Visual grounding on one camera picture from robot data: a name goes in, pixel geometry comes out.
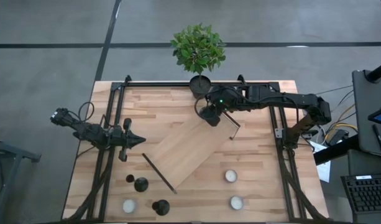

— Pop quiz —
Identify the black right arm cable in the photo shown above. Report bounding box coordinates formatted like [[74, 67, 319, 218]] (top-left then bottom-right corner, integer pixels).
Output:
[[194, 95, 209, 121]]

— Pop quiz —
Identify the wooden shelf with black legs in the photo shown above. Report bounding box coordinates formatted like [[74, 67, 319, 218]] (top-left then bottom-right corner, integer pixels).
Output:
[[142, 110, 242, 195]]

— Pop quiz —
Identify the grey metal stand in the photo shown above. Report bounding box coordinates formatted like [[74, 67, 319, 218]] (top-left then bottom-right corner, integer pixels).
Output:
[[0, 124, 42, 224]]

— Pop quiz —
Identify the black metal table frame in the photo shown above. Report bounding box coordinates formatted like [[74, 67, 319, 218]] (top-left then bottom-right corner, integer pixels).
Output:
[[64, 74, 329, 222]]

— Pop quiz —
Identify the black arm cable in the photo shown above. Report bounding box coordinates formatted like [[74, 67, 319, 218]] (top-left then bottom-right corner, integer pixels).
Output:
[[77, 101, 95, 123], [194, 95, 209, 121]]

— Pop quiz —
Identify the green plant in black pot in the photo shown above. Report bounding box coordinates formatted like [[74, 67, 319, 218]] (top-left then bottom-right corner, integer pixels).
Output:
[[170, 23, 227, 100]]

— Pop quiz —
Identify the black pen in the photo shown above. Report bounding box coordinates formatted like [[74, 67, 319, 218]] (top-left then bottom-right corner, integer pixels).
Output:
[[372, 123, 381, 155]]

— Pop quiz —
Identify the black computer keyboard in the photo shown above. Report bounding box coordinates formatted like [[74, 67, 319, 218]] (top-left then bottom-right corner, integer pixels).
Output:
[[341, 174, 381, 215]]

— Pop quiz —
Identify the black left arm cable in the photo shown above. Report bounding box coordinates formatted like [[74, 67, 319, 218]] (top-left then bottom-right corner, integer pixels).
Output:
[[77, 101, 95, 123]]

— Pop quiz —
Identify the yellow cable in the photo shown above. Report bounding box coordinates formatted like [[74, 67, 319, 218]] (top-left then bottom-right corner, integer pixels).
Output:
[[323, 123, 359, 141]]

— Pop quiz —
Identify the white paper sheet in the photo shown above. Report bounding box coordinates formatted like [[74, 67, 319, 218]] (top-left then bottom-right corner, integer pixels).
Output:
[[308, 140, 331, 184]]

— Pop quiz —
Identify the tealight candle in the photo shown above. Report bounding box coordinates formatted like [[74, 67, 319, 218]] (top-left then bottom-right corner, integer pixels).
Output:
[[122, 198, 137, 214], [229, 195, 244, 211], [224, 169, 239, 184]]

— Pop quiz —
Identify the grey side table top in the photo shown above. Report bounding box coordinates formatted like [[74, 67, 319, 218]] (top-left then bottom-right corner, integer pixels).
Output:
[[351, 70, 381, 158]]

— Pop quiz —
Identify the black power adapter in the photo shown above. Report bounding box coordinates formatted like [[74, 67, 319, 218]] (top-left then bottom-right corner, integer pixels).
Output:
[[328, 129, 350, 146]]

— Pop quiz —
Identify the black round pole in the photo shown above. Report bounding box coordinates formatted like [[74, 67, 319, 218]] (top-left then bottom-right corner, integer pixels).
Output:
[[365, 60, 381, 84]]

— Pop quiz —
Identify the black desk beam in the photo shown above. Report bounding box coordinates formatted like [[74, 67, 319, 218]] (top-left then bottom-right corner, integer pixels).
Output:
[[313, 134, 360, 166]]

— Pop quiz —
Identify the black candle stick holder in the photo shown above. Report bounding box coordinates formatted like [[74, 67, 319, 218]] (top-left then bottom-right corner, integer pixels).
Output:
[[151, 199, 171, 217], [198, 105, 221, 127], [125, 174, 149, 193]]

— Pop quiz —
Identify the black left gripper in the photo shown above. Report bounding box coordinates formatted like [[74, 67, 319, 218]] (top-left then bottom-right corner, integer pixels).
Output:
[[111, 117, 147, 162]]

